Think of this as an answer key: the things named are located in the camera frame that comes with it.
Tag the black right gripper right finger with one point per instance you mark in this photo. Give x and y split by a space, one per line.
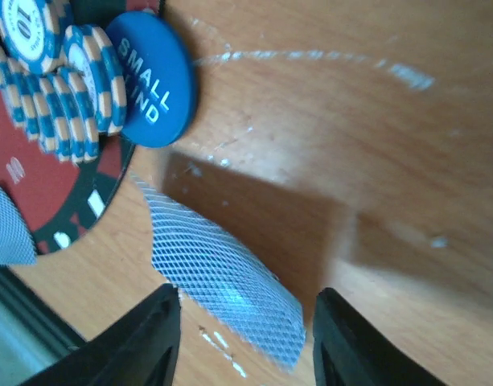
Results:
349 350

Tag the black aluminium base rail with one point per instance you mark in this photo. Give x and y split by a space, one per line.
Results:
32 336

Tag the round red black poker mat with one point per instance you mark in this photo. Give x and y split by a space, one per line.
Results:
59 201

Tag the grey playing cards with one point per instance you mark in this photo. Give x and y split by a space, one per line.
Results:
223 276

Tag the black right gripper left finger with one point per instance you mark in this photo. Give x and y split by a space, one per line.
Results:
141 348

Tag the grey playing card on mat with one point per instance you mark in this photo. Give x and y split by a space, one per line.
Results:
16 243

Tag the blue small blind button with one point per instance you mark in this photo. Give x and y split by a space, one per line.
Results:
160 81

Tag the blue white poker chips pile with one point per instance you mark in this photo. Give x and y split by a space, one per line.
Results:
61 82

